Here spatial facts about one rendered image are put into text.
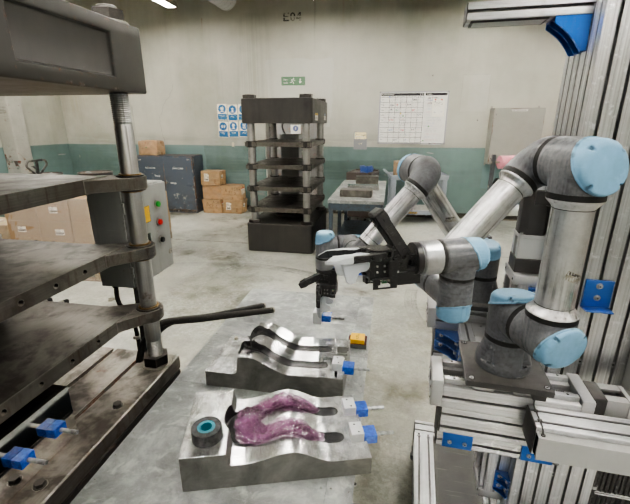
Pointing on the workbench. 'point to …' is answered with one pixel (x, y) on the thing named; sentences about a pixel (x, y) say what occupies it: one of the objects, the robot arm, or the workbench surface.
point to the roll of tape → (206, 432)
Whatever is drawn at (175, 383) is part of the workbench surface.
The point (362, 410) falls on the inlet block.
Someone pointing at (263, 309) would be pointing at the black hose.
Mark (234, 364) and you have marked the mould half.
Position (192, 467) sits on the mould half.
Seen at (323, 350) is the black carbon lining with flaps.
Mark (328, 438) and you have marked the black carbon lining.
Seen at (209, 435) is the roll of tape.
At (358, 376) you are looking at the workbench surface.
